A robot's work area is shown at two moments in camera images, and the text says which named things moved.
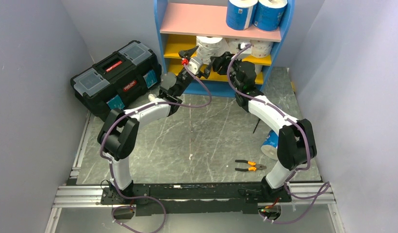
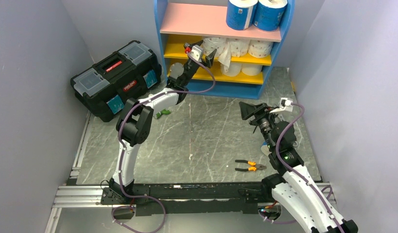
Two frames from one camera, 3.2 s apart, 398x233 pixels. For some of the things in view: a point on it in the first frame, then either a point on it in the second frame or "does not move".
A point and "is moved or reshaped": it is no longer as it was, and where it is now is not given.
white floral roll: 260,48 does not move
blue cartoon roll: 268,14 does not move
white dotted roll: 232,43 is moved or reshaped
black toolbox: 111,83 does not move
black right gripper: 223,61 → 258,111
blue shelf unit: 202,24 does not move
